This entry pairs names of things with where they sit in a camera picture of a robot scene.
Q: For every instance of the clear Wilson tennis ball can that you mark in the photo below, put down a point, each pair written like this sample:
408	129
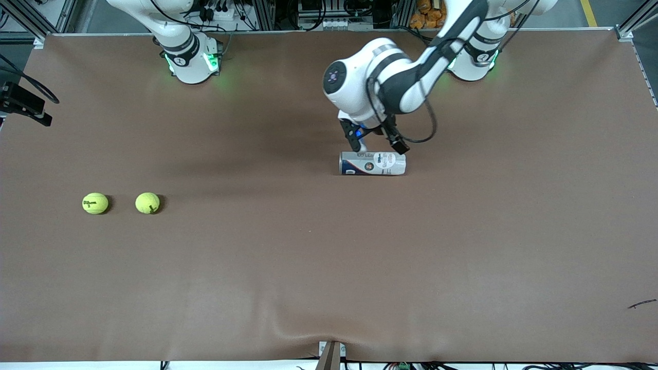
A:
380	164

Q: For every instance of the yellow tennis ball Wilson print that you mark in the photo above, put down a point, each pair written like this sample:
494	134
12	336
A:
95	203

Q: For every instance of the yellow tennis ball small mark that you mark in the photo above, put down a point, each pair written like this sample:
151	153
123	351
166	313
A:
147	203

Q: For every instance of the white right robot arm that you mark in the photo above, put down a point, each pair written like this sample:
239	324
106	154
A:
190	67

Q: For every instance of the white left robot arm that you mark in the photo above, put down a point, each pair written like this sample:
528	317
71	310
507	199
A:
354	72

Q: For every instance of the brown table mat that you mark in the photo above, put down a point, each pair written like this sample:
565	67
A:
411	257

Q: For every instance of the orange objects pile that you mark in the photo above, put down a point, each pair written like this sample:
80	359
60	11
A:
426	15

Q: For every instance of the white terminal strip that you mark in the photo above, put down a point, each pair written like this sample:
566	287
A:
339	24

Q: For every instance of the white power strip black plugs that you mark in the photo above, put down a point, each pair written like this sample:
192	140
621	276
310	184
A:
226	15

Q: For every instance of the green terminal connector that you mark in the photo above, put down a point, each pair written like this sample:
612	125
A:
403	366

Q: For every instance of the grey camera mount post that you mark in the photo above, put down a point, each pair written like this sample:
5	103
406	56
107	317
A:
330	357

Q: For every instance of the aluminium table frame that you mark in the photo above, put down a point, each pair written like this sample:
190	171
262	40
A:
623	32

